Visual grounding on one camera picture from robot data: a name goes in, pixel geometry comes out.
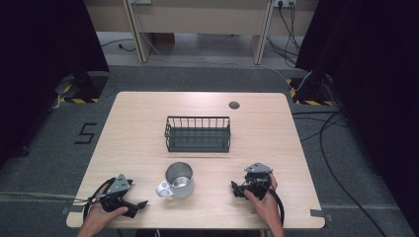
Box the person's left hand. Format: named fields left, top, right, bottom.
left=85, top=183, right=129, bottom=229

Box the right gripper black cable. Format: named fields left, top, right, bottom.
left=255, top=180, right=287, bottom=228

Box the thin grey cable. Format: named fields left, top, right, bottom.
left=0, top=191, right=110, bottom=203

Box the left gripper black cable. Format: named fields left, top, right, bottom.
left=82, top=177, right=117, bottom=222

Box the grey tape strip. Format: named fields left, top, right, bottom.
left=60, top=204, right=86, bottom=215
left=309, top=208, right=334, bottom=222

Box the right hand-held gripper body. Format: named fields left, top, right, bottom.
left=242, top=161, right=275, bottom=201

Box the bundle of black cables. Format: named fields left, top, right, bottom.
left=265, top=2, right=302, bottom=68

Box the black stand base striped tape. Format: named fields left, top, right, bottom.
left=285, top=76, right=335, bottom=108
left=54, top=70, right=111, bottom=105

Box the short black cable with plug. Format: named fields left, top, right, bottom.
left=99, top=38, right=137, bottom=53

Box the beige desk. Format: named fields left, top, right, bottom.
left=82, top=0, right=320, bottom=66

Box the black curtain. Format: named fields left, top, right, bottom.
left=0, top=0, right=111, bottom=170
left=293, top=0, right=419, bottom=230

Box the person's right hand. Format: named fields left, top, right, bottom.
left=243, top=172, right=284, bottom=229

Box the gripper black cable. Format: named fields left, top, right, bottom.
left=255, top=180, right=287, bottom=228
left=82, top=177, right=117, bottom=222

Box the white cup with steel inside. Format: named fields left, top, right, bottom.
left=155, top=161, right=196, bottom=199

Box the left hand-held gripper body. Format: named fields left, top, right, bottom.
left=99, top=173, right=139, bottom=219

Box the thick black floor cable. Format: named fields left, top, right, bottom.
left=291, top=110, right=390, bottom=237

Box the black wire rack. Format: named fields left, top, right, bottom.
left=163, top=115, right=232, bottom=154

